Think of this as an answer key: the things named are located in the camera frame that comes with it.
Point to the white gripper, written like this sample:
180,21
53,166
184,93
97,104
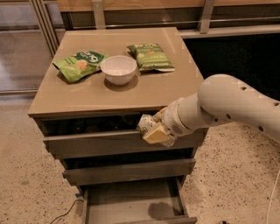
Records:
171,122

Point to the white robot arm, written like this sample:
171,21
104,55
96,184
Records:
220,99

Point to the grey middle drawer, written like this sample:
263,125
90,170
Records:
129,172

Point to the grey drawer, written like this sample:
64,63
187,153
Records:
129,172
113,143
153,201

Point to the grey drawer cabinet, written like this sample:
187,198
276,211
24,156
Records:
95,105

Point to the grey bottom drawer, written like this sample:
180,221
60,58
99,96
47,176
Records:
153,201

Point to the grey top drawer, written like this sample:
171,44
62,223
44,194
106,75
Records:
113,143

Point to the white bowl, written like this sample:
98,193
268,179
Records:
119,70

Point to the green chip bag right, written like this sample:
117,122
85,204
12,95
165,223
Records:
151,56

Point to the green chip bag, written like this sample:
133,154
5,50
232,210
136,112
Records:
151,56
80,65

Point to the green chip bag left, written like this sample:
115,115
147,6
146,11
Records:
80,65

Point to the metal railing frame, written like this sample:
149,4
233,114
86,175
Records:
194,18

